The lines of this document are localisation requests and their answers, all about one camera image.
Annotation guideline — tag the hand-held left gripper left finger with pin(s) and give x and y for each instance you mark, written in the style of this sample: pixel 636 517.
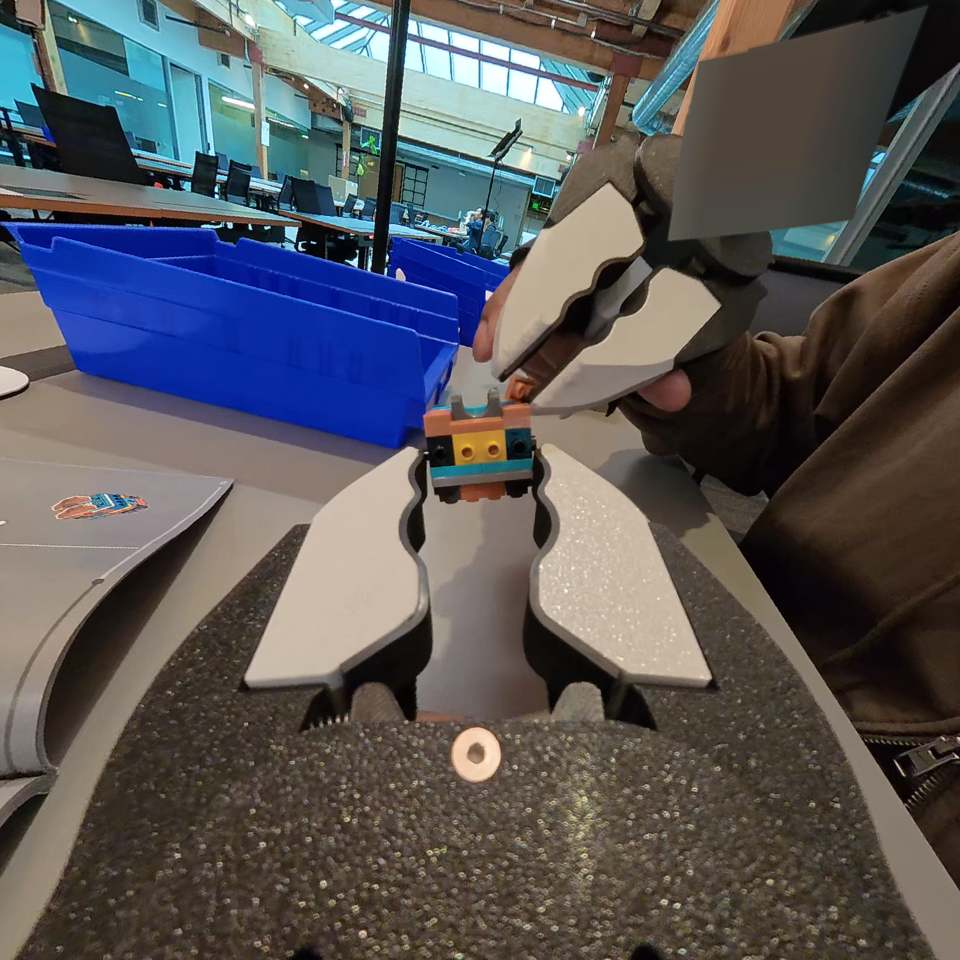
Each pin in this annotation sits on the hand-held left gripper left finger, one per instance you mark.
pixel 345 585

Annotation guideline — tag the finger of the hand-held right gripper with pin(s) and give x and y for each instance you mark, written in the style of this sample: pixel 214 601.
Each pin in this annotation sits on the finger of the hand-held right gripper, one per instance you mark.
pixel 570 255
pixel 645 345

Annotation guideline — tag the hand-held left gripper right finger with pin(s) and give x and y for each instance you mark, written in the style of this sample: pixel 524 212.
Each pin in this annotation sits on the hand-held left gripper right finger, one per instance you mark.
pixel 607 585

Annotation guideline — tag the small brown brick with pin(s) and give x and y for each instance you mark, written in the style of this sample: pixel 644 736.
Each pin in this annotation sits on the small brown brick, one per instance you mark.
pixel 519 388

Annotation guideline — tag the multicoloured toy brick model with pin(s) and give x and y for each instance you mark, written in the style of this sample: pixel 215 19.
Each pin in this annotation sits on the multicoloured toy brick model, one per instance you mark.
pixel 480 450

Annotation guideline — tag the person's right forearm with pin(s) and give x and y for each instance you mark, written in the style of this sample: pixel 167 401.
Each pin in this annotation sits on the person's right forearm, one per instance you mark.
pixel 750 405

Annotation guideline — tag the wood-edged long desk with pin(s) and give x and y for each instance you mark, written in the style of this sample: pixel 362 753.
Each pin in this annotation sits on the wood-edged long desk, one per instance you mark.
pixel 112 199

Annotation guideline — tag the person's right hand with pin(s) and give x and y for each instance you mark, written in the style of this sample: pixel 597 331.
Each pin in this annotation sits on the person's right hand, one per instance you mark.
pixel 489 330

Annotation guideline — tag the black light stand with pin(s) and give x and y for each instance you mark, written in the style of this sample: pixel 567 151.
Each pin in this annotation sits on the black light stand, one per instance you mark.
pixel 506 142

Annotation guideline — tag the blue plastic bin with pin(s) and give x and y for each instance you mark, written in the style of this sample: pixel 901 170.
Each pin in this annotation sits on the blue plastic bin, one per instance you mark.
pixel 225 360
pixel 439 277

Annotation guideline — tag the black stand pole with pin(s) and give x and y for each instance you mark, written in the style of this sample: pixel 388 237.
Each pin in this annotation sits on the black stand pole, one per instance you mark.
pixel 391 150

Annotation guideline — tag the grey instruction booklet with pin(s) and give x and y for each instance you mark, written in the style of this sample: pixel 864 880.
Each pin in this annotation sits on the grey instruction booklet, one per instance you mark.
pixel 90 600

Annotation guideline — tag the person's brown jacket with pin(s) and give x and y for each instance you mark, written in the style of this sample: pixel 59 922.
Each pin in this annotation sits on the person's brown jacket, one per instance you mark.
pixel 885 600

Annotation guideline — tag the white flat pad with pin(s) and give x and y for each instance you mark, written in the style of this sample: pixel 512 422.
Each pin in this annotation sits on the white flat pad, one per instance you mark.
pixel 11 382

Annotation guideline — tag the black high-back chair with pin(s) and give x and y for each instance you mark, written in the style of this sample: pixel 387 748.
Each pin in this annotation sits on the black high-back chair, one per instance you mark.
pixel 90 142

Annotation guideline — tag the silver air duct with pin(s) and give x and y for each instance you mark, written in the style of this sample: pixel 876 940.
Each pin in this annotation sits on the silver air duct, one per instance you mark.
pixel 667 82

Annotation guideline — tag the wooden post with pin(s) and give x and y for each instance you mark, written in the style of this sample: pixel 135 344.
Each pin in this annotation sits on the wooden post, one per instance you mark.
pixel 750 22

